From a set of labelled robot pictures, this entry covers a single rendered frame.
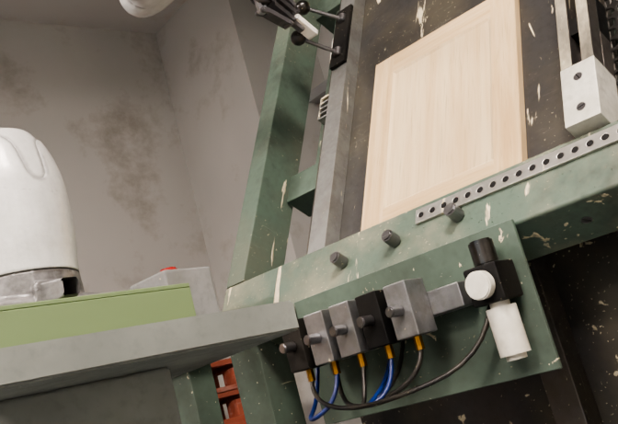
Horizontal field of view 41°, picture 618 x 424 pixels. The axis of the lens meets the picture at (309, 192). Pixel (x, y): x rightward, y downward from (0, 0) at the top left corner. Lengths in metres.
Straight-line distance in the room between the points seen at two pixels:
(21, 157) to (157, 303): 0.27
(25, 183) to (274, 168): 0.98
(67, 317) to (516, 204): 0.72
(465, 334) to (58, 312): 0.68
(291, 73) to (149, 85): 3.76
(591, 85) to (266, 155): 0.90
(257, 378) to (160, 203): 3.88
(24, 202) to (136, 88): 4.76
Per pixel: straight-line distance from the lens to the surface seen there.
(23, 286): 1.10
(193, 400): 1.62
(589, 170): 1.31
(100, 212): 5.36
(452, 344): 1.41
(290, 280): 1.68
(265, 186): 1.96
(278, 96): 2.13
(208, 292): 1.66
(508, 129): 1.51
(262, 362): 1.75
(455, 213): 1.40
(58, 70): 5.67
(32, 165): 1.16
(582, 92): 1.38
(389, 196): 1.63
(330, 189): 1.74
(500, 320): 1.29
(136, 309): 1.05
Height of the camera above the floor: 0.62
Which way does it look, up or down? 14 degrees up
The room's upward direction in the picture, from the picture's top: 15 degrees counter-clockwise
